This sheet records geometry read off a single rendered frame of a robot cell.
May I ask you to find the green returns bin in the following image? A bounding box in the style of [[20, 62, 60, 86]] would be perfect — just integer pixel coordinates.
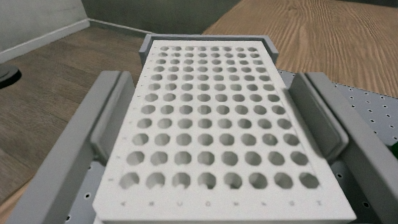
[[392, 141, 398, 160]]

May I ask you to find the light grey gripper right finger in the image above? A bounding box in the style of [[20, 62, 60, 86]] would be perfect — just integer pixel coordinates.
[[288, 72, 398, 224]]

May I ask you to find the white well plate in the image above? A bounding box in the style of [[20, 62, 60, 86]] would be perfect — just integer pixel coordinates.
[[93, 41, 356, 224]]

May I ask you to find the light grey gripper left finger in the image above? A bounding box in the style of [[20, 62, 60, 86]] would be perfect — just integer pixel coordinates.
[[4, 71, 135, 224]]

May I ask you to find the grey flat base plate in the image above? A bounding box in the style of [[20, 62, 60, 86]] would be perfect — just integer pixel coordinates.
[[65, 68, 398, 224]]

